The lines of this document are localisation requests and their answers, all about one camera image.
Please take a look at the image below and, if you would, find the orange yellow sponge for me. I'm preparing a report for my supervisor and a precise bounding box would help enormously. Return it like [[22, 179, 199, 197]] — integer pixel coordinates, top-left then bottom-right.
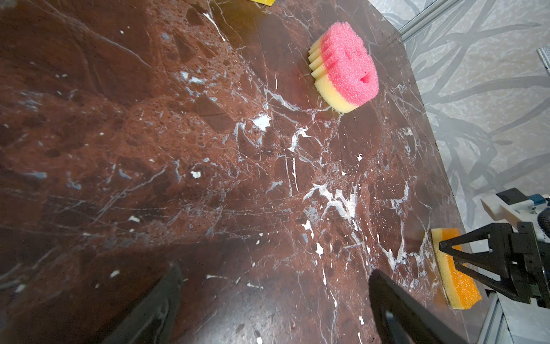
[[431, 228, 482, 310]]

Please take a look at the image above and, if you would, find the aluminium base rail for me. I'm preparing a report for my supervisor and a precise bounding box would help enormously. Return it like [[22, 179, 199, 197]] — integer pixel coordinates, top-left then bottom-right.
[[477, 292, 549, 343]]

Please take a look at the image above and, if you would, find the white wire mesh basket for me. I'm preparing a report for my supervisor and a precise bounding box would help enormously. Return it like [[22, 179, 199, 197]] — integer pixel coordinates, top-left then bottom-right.
[[537, 45, 550, 75]]

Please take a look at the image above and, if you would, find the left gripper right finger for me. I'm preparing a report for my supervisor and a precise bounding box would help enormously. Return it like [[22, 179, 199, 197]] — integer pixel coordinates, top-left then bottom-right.
[[369, 269, 465, 343]]

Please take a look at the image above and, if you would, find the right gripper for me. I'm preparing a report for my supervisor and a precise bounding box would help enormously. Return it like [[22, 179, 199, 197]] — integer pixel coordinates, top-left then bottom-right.
[[438, 222, 549, 308]]

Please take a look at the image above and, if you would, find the aluminium enclosure frame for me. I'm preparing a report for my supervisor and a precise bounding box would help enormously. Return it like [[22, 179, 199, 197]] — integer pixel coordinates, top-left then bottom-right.
[[398, 0, 461, 43]]

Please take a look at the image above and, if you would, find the pink smiley sponge right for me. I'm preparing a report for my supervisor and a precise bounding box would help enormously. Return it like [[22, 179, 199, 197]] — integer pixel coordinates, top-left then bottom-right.
[[308, 22, 379, 113]]

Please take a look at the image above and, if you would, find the yellow shelf unit frame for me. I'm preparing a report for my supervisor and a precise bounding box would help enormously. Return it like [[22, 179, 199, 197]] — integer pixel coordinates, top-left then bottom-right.
[[251, 0, 275, 7]]

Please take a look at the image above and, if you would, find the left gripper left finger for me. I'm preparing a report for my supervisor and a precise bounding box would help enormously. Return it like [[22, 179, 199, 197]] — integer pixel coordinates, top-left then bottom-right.
[[100, 265, 183, 343]]

